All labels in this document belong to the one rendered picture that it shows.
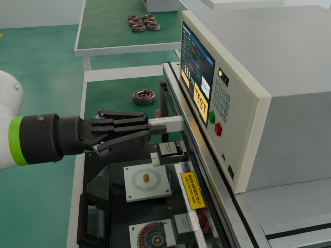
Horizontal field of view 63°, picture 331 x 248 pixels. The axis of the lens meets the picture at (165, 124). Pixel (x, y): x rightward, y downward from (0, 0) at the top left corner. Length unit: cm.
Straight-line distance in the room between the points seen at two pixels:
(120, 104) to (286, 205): 105
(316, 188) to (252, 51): 28
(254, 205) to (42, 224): 159
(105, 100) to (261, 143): 110
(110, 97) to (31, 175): 103
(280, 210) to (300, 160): 9
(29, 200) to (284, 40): 185
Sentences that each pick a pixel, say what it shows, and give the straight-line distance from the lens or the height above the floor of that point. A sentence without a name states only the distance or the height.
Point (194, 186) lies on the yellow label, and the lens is 58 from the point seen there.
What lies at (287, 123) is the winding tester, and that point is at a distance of 44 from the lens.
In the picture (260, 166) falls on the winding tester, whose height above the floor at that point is 118.
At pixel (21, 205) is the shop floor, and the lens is 209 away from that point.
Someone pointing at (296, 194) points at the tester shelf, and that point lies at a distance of 56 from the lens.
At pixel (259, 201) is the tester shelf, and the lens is 52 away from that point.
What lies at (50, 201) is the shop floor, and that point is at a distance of 203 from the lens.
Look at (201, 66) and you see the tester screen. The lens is 62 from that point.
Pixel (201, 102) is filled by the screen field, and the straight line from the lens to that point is 63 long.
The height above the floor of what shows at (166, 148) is 92.
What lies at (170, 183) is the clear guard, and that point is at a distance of 58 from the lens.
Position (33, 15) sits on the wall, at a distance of 544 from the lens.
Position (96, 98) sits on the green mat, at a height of 75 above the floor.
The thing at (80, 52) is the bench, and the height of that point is 73.
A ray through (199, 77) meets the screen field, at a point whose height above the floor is 122.
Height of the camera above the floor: 151
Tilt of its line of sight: 37 degrees down
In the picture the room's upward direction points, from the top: straight up
